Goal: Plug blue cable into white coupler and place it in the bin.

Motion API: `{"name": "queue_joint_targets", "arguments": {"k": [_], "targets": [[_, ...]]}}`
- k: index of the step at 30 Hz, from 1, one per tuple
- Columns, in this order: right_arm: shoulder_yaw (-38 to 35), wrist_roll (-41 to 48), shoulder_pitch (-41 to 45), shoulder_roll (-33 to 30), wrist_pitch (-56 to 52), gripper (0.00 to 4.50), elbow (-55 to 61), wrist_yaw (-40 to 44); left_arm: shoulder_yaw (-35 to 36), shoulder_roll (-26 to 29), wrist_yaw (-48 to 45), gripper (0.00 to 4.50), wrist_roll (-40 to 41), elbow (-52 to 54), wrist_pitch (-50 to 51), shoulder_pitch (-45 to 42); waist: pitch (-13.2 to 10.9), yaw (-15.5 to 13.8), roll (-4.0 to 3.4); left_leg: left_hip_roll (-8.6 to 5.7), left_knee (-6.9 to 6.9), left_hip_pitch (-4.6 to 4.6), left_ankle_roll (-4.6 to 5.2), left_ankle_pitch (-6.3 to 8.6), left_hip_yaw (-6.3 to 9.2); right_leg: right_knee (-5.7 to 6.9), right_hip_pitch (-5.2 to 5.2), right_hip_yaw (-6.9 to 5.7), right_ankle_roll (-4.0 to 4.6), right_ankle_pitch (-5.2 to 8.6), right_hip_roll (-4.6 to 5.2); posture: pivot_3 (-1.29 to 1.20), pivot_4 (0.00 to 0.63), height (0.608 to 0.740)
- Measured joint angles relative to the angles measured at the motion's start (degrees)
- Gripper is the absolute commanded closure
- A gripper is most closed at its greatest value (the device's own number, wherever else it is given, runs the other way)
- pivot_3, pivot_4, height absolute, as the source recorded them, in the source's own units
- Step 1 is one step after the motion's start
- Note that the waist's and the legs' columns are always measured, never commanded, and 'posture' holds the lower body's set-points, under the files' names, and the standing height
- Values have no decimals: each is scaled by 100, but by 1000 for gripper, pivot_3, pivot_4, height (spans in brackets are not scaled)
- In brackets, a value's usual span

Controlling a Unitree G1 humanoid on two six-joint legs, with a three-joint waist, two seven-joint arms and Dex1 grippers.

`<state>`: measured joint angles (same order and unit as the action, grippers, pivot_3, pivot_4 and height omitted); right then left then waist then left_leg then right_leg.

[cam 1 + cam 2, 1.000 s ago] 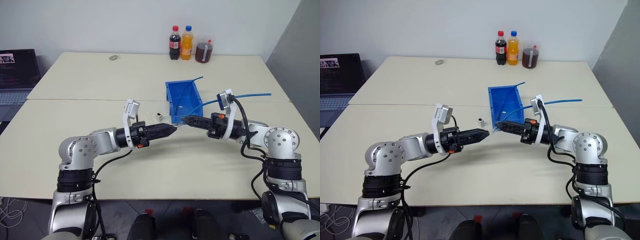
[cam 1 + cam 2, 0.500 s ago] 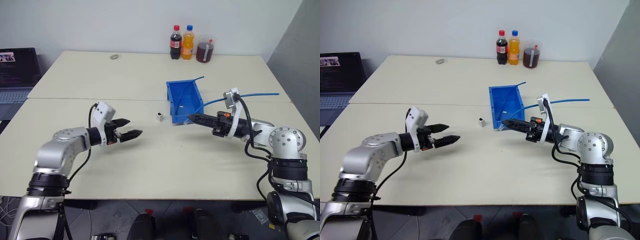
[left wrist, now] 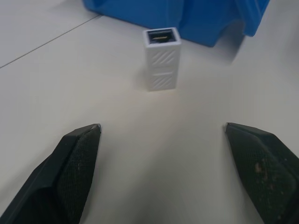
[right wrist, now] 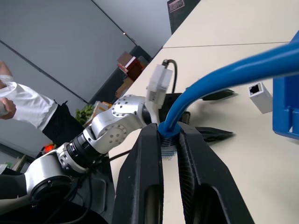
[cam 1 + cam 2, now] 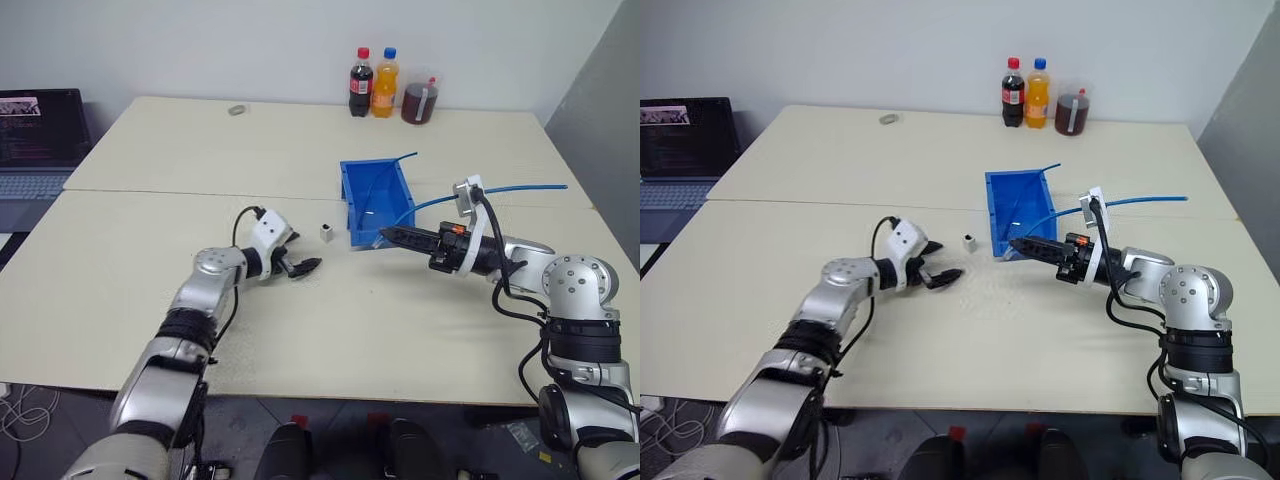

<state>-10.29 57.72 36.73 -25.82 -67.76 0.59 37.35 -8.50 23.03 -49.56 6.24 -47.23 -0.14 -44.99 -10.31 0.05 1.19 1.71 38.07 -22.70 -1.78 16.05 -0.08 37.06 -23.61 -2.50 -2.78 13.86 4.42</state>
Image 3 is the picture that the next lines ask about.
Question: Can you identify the blue plastic bin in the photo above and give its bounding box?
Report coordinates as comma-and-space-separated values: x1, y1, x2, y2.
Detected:
81, 0, 270, 48

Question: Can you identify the white ethernet coupler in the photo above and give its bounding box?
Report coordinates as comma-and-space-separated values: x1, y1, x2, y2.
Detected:
142, 27, 181, 91

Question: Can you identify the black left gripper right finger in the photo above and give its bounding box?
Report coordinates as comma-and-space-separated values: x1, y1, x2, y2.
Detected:
224, 122, 299, 224

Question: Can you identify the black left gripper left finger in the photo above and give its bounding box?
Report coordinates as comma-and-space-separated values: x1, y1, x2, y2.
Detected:
0, 123, 102, 224

